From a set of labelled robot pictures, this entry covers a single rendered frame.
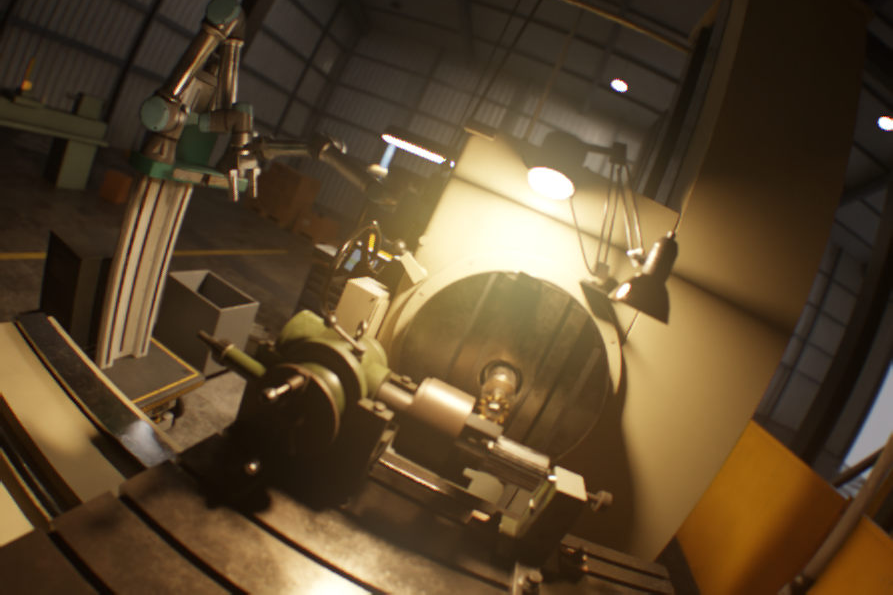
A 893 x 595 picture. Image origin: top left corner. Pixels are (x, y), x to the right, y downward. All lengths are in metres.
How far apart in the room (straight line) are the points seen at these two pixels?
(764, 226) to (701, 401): 0.55
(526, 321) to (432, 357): 0.26
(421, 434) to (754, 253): 1.04
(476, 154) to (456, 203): 0.15
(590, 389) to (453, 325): 0.40
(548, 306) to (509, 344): 0.14
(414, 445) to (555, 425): 0.44
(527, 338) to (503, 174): 0.45
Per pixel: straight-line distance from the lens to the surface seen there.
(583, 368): 1.15
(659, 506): 1.52
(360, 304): 1.21
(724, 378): 1.40
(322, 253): 3.24
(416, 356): 1.17
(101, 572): 0.75
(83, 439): 1.38
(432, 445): 0.89
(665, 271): 0.95
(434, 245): 1.23
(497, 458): 0.94
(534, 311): 1.10
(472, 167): 1.24
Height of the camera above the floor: 1.63
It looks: 6 degrees down
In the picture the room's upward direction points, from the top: 25 degrees clockwise
